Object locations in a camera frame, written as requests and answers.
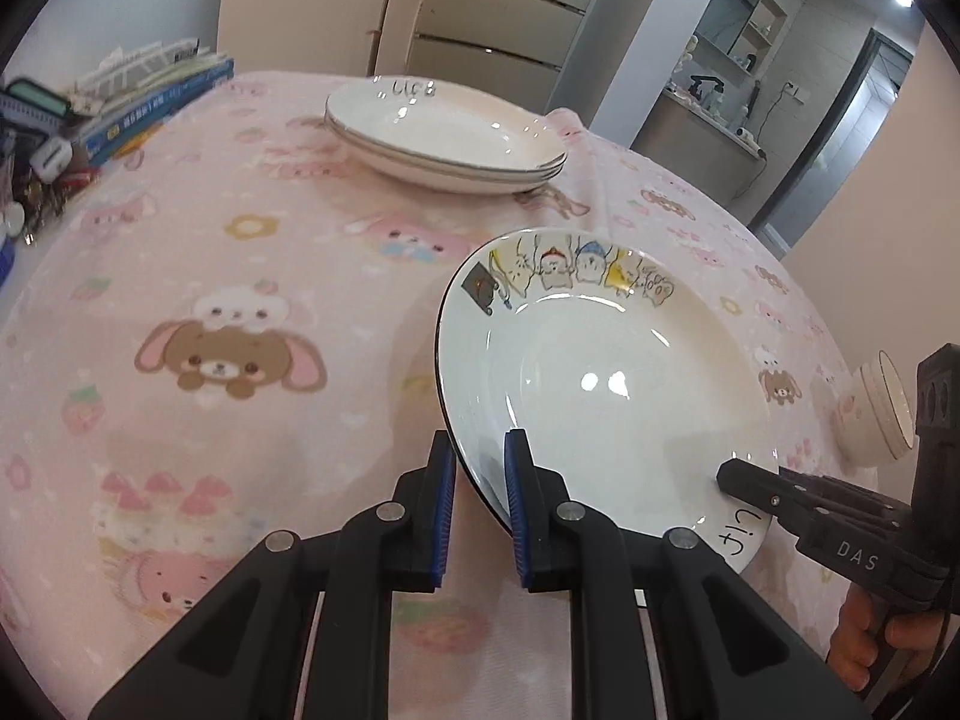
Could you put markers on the white cartoon print plate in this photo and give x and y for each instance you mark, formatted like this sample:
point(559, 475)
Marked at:
point(622, 405)
point(442, 127)
point(450, 181)

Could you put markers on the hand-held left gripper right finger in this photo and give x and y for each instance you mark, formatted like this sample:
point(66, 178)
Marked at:
point(517, 510)

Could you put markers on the beige bathroom vanity cabinet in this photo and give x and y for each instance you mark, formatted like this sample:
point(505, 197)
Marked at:
point(690, 142)

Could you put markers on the white wall socket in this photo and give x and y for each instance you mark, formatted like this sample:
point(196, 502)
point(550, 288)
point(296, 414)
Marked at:
point(795, 94)

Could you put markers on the black faucet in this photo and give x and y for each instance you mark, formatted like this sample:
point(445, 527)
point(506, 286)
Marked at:
point(705, 86)

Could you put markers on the person's right hand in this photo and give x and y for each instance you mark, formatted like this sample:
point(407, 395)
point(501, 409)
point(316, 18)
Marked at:
point(851, 630)

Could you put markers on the pink cartoon print tablecloth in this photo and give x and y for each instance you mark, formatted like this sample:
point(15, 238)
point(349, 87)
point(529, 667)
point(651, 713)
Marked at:
point(225, 277)

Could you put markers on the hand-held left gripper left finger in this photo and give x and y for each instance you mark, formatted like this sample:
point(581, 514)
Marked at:
point(446, 510)

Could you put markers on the blue thick book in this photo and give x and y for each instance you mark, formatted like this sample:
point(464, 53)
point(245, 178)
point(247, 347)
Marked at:
point(150, 101)

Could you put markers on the dark framed glass door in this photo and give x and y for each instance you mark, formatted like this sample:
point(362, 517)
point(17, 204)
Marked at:
point(847, 142)

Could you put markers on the beige three-door fridge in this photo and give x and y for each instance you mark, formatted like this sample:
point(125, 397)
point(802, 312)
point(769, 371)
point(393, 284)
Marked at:
point(510, 15)

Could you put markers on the grey striped long box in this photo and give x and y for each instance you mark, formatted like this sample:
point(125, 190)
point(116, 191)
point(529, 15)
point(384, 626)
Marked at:
point(142, 60)

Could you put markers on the small white gadget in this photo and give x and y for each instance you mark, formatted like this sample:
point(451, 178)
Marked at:
point(51, 157)

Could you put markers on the white hair dryer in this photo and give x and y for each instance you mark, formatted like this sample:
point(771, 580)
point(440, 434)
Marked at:
point(750, 139)

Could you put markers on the white ribbed bowl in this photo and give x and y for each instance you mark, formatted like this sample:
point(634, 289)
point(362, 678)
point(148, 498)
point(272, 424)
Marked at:
point(870, 420)

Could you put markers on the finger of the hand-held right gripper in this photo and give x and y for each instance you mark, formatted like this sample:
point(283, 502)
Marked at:
point(941, 405)
point(750, 484)

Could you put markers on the bathroom mirror cabinet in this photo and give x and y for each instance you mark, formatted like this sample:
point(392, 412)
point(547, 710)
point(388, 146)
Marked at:
point(739, 15)

